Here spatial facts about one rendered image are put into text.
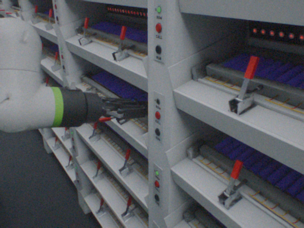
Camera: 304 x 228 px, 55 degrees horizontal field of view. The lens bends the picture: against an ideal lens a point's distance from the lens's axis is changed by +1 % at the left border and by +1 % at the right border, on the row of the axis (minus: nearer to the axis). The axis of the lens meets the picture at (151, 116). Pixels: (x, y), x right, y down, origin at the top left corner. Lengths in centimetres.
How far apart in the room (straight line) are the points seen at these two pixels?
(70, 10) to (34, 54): 59
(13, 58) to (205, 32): 38
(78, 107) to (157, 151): 22
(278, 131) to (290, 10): 16
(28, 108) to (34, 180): 133
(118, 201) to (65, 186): 68
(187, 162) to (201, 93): 19
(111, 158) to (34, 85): 52
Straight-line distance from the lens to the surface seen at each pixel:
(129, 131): 85
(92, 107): 69
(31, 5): 190
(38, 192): 183
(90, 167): 139
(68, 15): 122
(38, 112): 64
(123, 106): 74
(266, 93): 53
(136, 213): 111
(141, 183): 95
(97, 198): 149
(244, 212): 59
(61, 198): 174
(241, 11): 47
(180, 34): 59
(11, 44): 64
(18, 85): 63
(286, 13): 43
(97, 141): 119
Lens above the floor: 107
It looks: 24 degrees down
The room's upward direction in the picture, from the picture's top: straight up
